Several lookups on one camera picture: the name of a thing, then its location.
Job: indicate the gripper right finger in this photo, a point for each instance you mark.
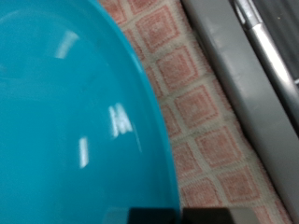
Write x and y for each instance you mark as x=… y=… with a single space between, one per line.
x=218 y=217

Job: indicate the grey plastic crate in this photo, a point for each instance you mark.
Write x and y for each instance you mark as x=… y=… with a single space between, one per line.
x=243 y=81

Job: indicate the grey plastic drain tray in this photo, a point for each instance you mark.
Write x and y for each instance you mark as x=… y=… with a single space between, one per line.
x=280 y=18

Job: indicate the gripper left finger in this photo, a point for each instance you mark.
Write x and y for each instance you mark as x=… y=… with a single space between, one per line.
x=152 y=217

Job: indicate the blue plastic plate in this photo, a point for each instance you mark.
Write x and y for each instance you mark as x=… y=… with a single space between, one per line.
x=78 y=109

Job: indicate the pink checked towel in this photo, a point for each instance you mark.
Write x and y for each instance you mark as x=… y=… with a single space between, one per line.
x=199 y=124

